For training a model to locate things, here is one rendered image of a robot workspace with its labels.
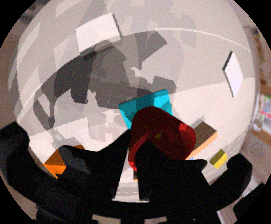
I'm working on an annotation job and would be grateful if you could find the white flat block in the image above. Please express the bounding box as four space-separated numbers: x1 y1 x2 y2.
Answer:
75 12 122 59

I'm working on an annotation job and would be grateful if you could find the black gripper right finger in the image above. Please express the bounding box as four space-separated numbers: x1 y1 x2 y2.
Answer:
135 140 208 201

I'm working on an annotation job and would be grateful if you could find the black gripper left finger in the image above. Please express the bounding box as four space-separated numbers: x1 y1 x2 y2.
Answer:
58 129 131 200

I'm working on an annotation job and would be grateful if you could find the yellow block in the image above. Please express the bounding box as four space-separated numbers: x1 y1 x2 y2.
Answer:
209 149 227 169

